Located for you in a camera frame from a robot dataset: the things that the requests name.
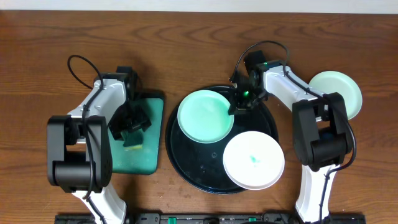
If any green yellow scrub sponge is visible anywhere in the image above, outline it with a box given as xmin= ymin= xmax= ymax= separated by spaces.
xmin=122 ymin=130 xmax=144 ymax=150

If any mint plate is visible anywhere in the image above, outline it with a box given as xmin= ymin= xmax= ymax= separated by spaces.
xmin=309 ymin=71 xmax=363 ymax=119
xmin=177 ymin=90 xmax=234 ymax=144

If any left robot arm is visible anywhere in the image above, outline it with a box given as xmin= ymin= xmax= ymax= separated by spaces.
xmin=47 ymin=66 xmax=151 ymax=223

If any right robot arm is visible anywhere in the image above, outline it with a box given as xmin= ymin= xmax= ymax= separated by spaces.
xmin=228 ymin=50 xmax=356 ymax=223

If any black rectangular water tray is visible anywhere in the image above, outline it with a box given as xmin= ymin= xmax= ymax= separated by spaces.
xmin=109 ymin=90 xmax=165 ymax=175

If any round black serving tray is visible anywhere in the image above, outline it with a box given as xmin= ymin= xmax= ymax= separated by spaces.
xmin=165 ymin=86 xmax=279 ymax=194

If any white plate with green stain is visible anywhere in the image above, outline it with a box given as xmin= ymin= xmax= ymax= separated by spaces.
xmin=223 ymin=131 xmax=285 ymax=190

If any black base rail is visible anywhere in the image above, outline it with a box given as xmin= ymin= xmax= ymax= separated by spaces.
xmin=54 ymin=212 xmax=366 ymax=224

